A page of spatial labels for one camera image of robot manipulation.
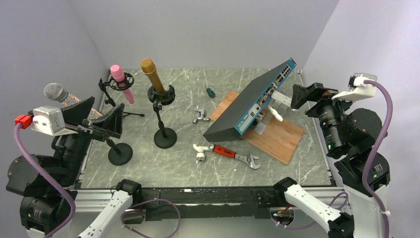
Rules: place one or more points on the pink microphone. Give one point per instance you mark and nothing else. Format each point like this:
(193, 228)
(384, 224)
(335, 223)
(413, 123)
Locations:
(121, 80)

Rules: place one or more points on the blue network switch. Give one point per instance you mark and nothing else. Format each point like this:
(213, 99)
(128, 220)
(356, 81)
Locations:
(240, 114)

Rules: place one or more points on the white metal bracket stand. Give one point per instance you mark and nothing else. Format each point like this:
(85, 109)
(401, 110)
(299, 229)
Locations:
(275, 108)

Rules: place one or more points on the black aluminium front rail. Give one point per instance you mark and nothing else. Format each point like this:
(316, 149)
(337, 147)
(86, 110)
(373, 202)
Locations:
(204, 202)

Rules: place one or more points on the wooden board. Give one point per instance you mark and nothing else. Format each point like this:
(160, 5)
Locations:
(279, 139)

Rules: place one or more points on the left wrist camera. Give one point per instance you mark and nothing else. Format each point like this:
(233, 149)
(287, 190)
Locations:
(50, 121)

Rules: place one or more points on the rhinestone silver microphone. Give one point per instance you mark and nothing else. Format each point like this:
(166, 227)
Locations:
(65, 98)

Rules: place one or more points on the gold microphone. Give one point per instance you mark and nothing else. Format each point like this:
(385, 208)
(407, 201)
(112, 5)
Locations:
(149, 69)

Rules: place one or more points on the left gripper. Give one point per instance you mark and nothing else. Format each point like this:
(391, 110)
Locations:
(111, 124)

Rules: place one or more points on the chrome faucet fitting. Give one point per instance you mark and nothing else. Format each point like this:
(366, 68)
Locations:
(201, 115)

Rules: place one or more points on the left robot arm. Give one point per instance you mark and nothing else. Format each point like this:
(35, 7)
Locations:
(45, 182)

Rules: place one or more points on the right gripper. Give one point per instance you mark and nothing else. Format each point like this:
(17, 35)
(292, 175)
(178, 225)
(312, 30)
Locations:
(314, 91)

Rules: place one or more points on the red handled adjustable wrench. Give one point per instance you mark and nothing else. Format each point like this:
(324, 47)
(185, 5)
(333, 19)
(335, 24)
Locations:
(249, 159)

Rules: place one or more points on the green screwdriver handle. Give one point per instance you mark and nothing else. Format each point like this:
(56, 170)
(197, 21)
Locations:
(210, 92)

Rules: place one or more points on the black tripod shock-mount stand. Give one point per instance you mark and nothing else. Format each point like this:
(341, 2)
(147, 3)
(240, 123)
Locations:
(104, 85)

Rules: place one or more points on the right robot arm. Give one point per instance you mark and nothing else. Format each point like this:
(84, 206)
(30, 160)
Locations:
(353, 141)

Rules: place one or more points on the black round-base clip stand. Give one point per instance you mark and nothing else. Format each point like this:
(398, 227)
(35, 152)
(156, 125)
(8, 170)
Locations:
(120, 153)

